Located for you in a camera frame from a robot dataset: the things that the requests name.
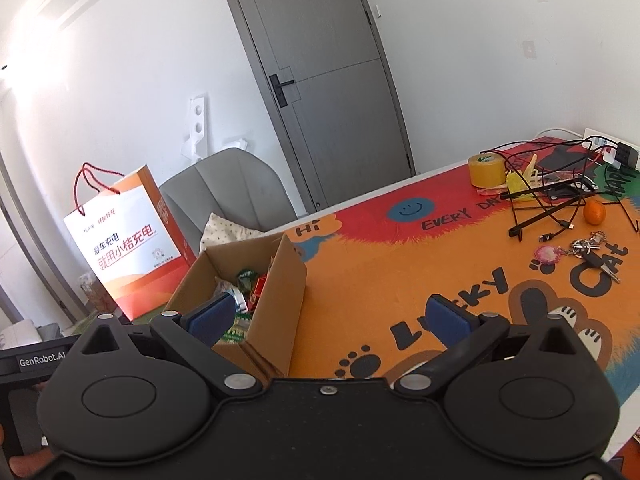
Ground white foam packing piece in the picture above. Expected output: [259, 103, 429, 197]
[180, 92, 208, 161]

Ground black door handle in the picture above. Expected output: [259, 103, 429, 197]
[269, 74, 296, 107]

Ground white power strip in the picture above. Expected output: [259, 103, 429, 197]
[582, 127, 640, 166]

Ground black flat pad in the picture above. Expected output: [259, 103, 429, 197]
[537, 147, 596, 173]

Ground yellow tape roll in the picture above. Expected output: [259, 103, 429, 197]
[467, 154, 508, 188]

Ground black charger plug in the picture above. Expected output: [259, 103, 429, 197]
[615, 142, 640, 168]

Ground yellow plastic clips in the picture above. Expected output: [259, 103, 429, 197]
[505, 155, 543, 201]

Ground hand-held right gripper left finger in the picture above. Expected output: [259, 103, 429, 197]
[75, 294, 263, 401]

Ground orange white paper gift bag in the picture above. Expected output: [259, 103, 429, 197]
[62, 162, 197, 322]

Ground colourful cat table mat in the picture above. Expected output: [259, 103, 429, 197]
[260, 135, 640, 406]

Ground person's left hand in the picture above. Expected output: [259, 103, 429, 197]
[9, 450, 56, 480]

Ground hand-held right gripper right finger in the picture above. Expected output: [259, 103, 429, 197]
[392, 294, 583, 401]

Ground bunch of keys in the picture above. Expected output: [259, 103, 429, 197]
[570, 231, 622, 285]

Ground green white snack packet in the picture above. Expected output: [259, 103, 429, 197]
[220, 312, 253, 346]

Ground black wire laptop stand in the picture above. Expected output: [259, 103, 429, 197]
[500, 147, 640, 241]

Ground brown cardboard box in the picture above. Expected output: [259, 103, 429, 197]
[162, 232, 308, 378]

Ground black charging cable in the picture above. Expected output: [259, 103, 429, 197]
[525, 142, 621, 233]
[480, 145, 601, 242]

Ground cardboard carton with plastic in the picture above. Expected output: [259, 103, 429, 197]
[77, 270, 118, 318]

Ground grey door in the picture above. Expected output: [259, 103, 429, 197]
[216, 0, 417, 213]

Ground dotted cream cushion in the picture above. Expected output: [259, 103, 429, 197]
[199, 212, 263, 256]

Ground grey upholstered chair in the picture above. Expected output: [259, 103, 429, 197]
[159, 147, 296, 241]

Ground orange red snack packet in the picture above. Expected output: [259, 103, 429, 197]
[249, 275, 271, 311]

